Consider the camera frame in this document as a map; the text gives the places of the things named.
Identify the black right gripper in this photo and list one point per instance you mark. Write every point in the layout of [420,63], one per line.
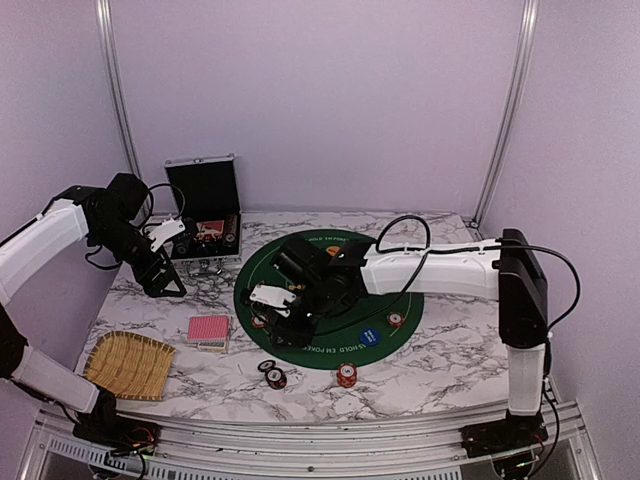
[298,337]

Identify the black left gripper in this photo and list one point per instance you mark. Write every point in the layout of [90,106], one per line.
[152,286]

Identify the black poker chip stack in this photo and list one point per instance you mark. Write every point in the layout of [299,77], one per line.
[276,378]

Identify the red poker chip stack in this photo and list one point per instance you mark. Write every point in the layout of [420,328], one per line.
[346,375]

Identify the blue small blind button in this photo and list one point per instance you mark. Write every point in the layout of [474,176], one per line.
[370,337]

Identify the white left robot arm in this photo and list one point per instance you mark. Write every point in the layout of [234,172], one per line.
[102,217]

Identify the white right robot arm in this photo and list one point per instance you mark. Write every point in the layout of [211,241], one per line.
[504,271]

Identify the red playing card deck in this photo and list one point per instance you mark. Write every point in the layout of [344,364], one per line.
[207,329]

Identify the playing card box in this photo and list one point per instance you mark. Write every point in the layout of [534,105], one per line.
[215,346]

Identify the woven bamboo tray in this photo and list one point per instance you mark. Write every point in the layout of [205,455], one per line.
[129,365]

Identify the round green poker mat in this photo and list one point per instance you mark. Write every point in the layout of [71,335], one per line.
[337,339]

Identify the aluminium poker chip case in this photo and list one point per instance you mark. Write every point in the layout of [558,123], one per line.
[211,210]

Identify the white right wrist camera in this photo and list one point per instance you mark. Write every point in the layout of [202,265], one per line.
[277,298]

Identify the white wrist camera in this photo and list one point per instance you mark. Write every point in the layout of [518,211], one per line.
[277,298]
[168,229]

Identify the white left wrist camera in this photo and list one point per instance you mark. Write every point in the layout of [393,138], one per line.
[168,229]

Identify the aluminium front rail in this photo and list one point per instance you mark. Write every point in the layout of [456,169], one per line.
[414,447]

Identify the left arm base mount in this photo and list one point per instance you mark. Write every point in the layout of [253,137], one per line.
[104,426]

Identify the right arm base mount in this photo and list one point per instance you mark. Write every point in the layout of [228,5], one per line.
[509,433]

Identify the left aluminium frame post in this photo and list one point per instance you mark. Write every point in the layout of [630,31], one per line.
[112,68]

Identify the aluminium frame post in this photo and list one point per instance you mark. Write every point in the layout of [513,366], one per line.
[515,92]
[112,68]

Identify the right aluminium frame post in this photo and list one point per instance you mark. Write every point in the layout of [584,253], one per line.
[515,92]

